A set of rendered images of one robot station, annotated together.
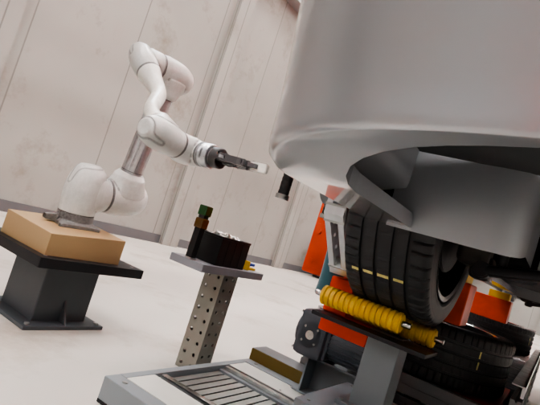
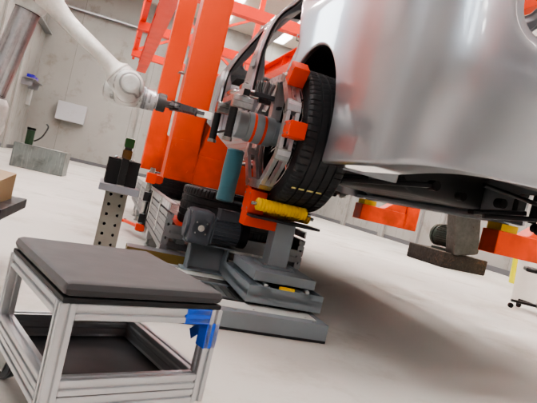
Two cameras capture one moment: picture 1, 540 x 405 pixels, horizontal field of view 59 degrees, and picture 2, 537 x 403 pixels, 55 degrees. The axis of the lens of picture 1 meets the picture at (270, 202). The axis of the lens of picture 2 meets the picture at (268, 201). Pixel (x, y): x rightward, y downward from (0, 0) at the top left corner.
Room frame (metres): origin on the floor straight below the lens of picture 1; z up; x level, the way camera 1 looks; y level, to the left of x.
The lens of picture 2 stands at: (-0.09, 1.55, 0.58)
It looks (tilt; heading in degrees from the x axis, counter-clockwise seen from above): 1 degrees down; 309
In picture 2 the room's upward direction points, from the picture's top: 13 degrees clockwise
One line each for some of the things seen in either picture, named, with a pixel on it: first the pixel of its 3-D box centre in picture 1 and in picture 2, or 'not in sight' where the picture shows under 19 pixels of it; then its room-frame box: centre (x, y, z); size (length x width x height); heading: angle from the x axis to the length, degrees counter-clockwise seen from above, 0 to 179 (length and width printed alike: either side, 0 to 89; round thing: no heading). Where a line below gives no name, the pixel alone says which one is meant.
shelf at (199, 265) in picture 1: (219, 267); (117, 186); (1.99, 0.12, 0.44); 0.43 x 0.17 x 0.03; 147
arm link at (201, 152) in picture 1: (207, 155); (149, 99); (1.70, 0.26, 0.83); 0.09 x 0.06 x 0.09; 147
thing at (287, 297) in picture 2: not in sight; (268, 285); (1.43, -0.46, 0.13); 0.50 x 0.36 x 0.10; 147
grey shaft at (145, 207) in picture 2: not in sight; (146, 199); (3.12, -0.94, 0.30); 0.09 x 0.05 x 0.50; 147
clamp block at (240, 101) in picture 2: not in sight; (242, 101); (1.49, -0.06, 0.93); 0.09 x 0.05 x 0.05; 57
